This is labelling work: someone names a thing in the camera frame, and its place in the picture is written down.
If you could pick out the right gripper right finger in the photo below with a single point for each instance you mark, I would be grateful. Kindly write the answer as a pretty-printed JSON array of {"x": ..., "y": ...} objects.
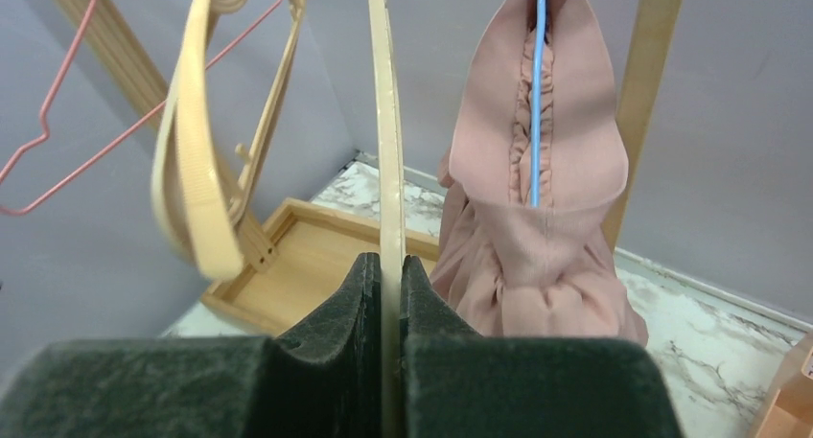
[{"x": 458, "y": 383}]

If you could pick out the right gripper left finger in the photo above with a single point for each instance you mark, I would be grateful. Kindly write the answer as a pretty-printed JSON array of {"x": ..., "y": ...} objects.
[{"x": 321, "y": 378}]

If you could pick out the pink pleated skirt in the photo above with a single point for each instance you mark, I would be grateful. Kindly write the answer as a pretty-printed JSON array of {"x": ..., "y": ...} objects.
[{"x": 507, "y": 268}]

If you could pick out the wooden hanger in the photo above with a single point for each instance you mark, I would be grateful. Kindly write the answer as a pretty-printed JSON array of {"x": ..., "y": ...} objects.
[
  {"x": 392, "y": 214},
  {"x": 201, "y": 208}
]

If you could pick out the blue wire hanger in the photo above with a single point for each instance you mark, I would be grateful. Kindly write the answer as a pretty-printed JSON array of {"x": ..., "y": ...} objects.
[{"x": 536, "y": 104}]

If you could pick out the wooden clothes rack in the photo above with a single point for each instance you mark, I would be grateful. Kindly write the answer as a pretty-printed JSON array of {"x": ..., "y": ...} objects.
[{"x": 297, "y": 258}]

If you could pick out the orange plastic file organizer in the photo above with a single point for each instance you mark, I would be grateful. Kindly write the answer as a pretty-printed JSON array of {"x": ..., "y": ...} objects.
[{"x": 787, "y": 409}]

